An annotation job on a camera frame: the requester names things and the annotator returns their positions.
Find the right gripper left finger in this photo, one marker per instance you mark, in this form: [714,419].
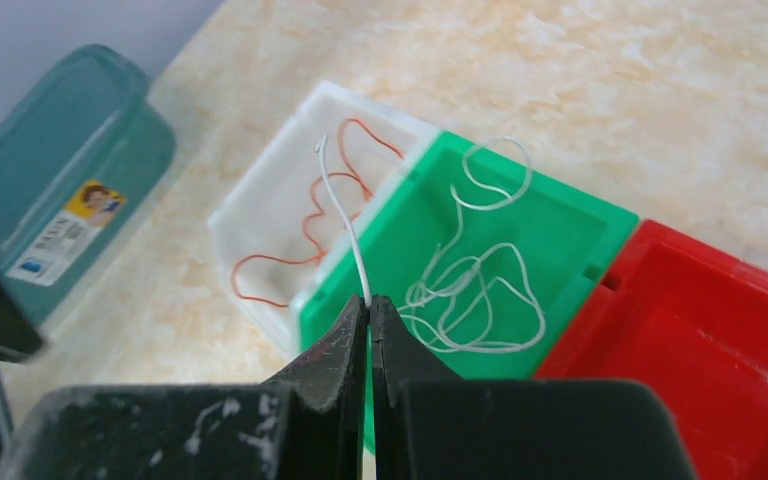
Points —
[304,422]

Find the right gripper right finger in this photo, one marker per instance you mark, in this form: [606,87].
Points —
[431,423]

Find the green plastic bin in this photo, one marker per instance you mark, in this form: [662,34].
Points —
[486,259]

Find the white plastic bin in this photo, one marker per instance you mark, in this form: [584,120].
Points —
[280,232]

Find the red plastic bin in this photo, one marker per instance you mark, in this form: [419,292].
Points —
[691,322]

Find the teal plastic container lid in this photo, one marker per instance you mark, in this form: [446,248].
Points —
[78,155]

